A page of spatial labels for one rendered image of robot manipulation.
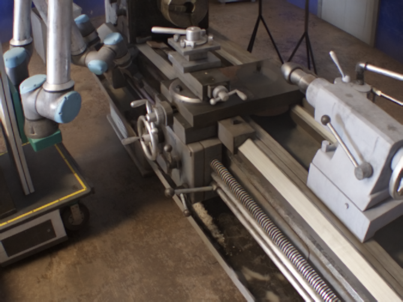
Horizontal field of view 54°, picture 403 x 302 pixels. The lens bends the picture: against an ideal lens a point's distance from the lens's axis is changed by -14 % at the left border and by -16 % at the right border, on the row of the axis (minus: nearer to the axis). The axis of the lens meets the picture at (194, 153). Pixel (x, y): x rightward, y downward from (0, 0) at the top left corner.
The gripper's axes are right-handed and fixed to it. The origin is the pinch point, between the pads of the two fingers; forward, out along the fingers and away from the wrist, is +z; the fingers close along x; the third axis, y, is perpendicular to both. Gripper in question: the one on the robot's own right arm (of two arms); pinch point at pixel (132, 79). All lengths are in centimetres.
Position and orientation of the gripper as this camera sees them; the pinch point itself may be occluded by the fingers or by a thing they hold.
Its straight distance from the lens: 239.2
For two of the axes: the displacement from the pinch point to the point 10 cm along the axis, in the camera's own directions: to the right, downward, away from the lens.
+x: 7.0, 5.1, -5.1
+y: -6.8, 6.9, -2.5
